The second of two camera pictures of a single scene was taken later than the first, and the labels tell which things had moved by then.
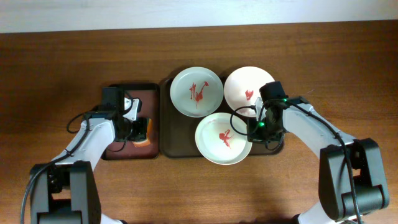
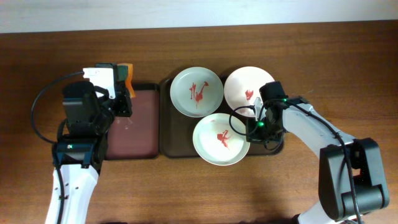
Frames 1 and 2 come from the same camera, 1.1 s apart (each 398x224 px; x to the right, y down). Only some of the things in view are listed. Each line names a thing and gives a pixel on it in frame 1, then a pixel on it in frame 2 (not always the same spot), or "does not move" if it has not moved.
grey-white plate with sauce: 196,92 does not move
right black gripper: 258,139 does not move
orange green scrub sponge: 148,133 -> 125,73
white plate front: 222,139 does not move
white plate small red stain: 242,87 does not move
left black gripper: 140,134 -> 123,98
